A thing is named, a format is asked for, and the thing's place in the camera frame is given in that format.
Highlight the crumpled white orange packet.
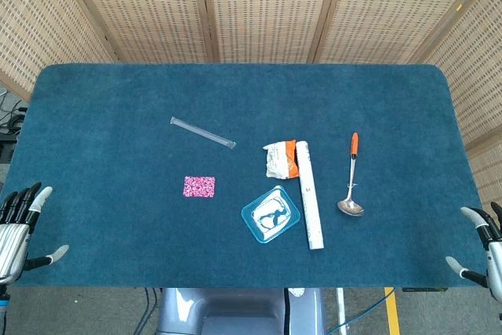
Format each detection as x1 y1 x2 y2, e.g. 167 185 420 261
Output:
262 139 300 180

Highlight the straw in clear wrapper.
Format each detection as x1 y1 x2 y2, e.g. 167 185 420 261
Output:
169 115 238 151

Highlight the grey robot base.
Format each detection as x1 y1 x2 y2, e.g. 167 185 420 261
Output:
156 287 326 335

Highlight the dark floor cable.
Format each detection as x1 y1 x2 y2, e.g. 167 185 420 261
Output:
134 287 162 335

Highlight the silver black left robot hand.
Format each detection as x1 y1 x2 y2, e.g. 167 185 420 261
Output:
0 181 70 286

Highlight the pink patterned paper square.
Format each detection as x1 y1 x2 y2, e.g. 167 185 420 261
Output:
182 176 216 199

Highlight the blue floor cable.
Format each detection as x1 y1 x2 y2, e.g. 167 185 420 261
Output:
325 287 395 335

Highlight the white cling film roll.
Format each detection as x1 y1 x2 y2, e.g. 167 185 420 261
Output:
295 140 326 251

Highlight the black cable bundle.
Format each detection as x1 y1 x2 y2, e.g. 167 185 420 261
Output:
0 93 28 163

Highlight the blue clear plastic lid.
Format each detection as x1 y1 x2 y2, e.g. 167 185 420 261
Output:
241 184 301 245

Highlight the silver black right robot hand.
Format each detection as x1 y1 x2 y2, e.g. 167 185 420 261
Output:
446 201 502 304

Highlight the woven bamboo screen panel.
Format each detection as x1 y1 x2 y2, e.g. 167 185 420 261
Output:
411 0 502 210
0 0 118 103
58 0 215 64
307 0 497 65
198 0 346 64

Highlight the blue carpet table cover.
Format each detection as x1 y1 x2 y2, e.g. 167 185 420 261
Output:
0 63 484 289

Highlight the steel spoon orange handle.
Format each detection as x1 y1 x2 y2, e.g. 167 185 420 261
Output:
336 132 366 218

